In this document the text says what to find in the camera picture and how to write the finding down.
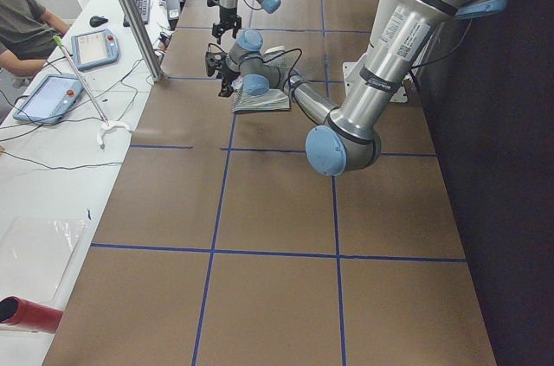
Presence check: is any black computer mouse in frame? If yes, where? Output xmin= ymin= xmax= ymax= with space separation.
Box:
xmin=89 ymin=16 xmax=108 ymax=28

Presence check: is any black cable on white table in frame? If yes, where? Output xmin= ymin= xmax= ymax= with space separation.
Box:
xmin=0 ymin=54 xmax=151 ymax=172

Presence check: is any aluminium frame post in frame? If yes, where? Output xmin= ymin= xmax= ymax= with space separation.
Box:
xmin=118 ymin=0 xmax=164 ymax=82

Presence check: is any far teach pendant tablet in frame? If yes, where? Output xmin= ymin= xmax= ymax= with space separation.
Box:
xmin=71 ymin=29 xmax=120 ymax=71

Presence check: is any navy white striped polo shirt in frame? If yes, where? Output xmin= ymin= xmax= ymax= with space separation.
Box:
xmin=231 ymin=46 xmax=292 ymax=113

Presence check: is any clear plastic sheet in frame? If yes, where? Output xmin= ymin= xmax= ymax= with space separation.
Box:
xmin=1 ymin=217 xmax=88 ymax=304

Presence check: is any red cylinder bottle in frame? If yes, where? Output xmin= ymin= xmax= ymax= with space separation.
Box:
xmin=1 ymin=296 xmax=63 ymax=334

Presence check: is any near teach pendant tablet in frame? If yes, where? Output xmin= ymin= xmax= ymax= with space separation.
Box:
xmin=12 ymin=74 xmax=83 ymax=125

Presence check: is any teach pendant tablet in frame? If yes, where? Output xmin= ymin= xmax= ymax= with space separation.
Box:
xmin=71 ymin=29 xmax=120 ymax=71
xmin=12 ymin=74 xmax=83 ymax=125

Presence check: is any black keyboard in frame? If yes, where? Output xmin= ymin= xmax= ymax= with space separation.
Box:
xmin=133 ymin=0 xmax=151 ymax=24

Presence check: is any seated person in grey shirt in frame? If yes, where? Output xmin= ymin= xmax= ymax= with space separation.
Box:
xmin=1 ymin=0 xmax=70 ymax=78

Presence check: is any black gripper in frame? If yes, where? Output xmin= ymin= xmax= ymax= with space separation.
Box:
xmin=205 ymin=51 xmax=237 ymax=97
xmin=207 ymin=0 xmax=242 ymax=44

